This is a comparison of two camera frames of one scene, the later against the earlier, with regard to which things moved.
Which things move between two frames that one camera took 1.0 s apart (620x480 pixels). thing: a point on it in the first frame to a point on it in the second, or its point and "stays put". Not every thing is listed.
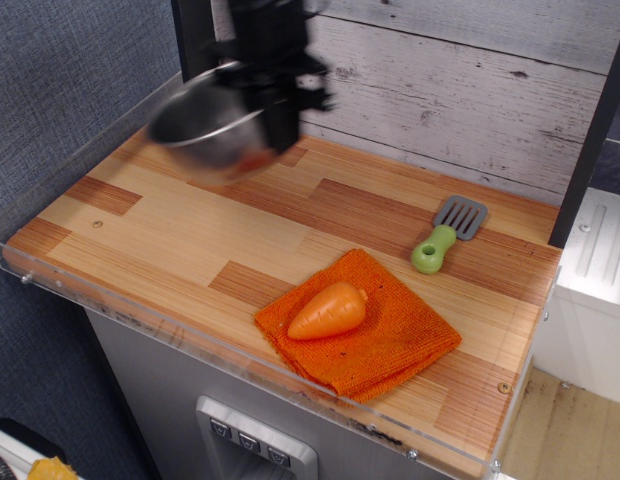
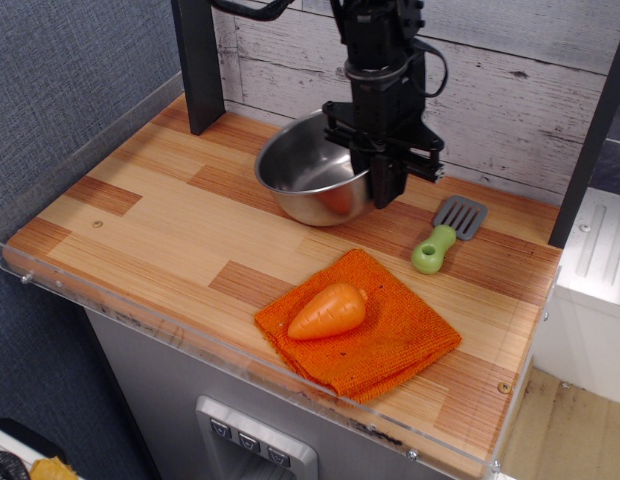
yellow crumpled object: [52, 468] stays put
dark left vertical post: [196, 38] stays put
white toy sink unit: [584, 335] stays put
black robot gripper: [267, 61] to [386, 118]
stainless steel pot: [205, 128] to [310, 175]
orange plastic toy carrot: [333, 309] stays put
